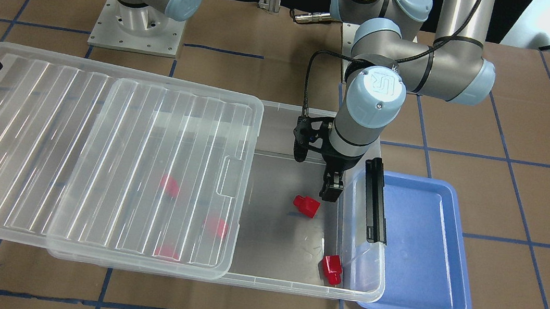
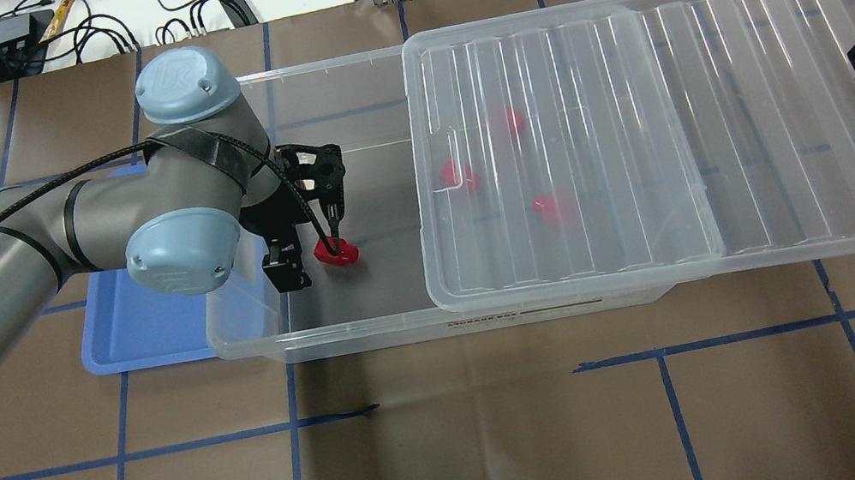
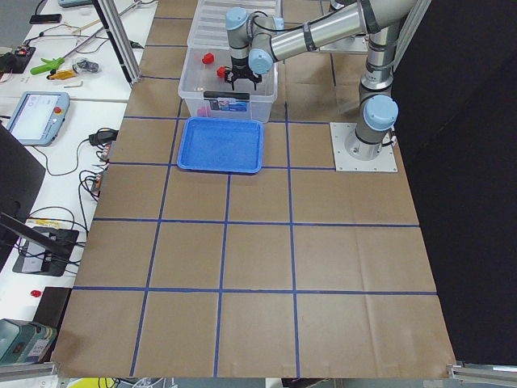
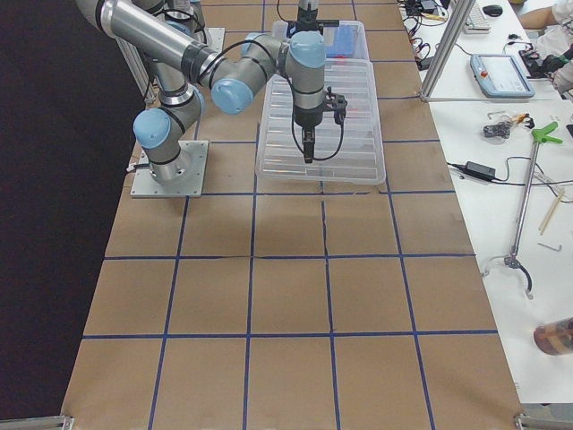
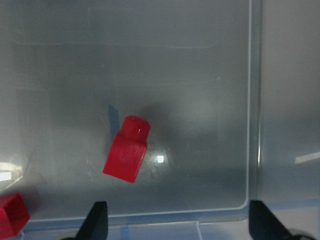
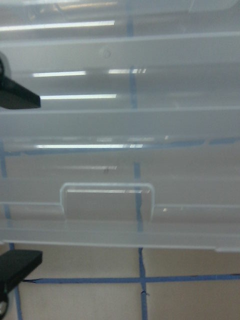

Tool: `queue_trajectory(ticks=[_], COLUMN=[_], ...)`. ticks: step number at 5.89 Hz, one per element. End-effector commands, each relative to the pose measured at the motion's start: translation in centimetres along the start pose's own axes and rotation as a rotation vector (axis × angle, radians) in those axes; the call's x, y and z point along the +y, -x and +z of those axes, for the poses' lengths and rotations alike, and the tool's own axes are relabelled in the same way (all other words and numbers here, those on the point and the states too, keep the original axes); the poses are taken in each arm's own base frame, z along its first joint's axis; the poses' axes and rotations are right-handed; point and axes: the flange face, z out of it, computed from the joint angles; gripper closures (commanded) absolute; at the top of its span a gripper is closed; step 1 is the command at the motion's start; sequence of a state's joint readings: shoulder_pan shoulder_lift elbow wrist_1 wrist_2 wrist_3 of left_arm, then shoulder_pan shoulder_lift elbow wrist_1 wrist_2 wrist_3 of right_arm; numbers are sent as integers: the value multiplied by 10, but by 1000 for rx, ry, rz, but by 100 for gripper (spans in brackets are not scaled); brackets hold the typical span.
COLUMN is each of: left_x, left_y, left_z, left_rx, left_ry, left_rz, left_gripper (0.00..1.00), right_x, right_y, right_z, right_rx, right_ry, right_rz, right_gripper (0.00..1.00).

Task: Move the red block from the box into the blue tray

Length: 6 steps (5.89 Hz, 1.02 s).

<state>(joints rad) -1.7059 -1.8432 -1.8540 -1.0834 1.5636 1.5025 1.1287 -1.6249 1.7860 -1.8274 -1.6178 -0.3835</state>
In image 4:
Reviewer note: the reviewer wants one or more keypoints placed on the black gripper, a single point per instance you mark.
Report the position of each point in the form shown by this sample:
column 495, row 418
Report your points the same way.
column 308, row 118

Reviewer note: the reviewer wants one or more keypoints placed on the clear plastic box lid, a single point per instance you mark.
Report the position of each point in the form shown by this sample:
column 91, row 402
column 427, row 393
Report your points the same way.
column 353, row 154

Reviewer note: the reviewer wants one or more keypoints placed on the clear plastic storage box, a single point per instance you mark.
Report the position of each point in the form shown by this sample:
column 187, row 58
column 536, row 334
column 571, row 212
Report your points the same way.
column 313, row 42

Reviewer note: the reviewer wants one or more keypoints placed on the blue plastic tray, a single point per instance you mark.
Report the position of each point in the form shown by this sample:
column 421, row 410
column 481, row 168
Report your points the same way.
column 340, row 41

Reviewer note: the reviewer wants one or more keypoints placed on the black power brick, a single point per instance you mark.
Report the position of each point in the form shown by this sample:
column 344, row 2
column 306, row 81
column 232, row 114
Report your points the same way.
column 480, row 171

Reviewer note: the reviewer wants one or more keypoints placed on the teach pendant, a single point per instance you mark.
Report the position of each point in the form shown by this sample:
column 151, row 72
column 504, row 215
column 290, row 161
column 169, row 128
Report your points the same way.
column 500, row 77

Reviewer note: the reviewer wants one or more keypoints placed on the white keyboard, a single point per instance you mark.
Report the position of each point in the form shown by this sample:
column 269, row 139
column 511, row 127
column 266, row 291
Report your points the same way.
column 477, row 22

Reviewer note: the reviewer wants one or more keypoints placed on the black computer mouse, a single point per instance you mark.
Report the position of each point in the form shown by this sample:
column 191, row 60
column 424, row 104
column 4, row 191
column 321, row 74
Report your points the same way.
column 492, row 10

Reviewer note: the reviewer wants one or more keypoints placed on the wooden chopstick pair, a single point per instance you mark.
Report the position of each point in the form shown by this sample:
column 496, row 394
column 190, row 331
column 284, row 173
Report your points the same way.
column 548, row 216

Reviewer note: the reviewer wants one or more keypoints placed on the allen key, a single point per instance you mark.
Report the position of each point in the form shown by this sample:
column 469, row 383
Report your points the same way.
column 554, row 248

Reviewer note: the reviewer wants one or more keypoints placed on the brown cylindrical container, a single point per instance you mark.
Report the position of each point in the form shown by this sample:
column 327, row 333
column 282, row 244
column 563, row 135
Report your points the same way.
column 554, row 338

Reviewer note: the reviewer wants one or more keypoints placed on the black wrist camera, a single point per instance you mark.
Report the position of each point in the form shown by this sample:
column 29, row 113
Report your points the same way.
column 337, row 104

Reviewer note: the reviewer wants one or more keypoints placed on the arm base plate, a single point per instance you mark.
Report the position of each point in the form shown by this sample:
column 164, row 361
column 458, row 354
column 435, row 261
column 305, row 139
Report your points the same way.
column 182, row 177

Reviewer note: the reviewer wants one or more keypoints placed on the aluminium frame post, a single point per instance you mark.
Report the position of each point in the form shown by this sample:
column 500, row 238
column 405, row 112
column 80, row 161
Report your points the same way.
column 448, row 40

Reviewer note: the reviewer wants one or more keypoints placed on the green handled reacher grabber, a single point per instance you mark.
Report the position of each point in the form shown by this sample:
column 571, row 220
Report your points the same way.
column 540, row 136

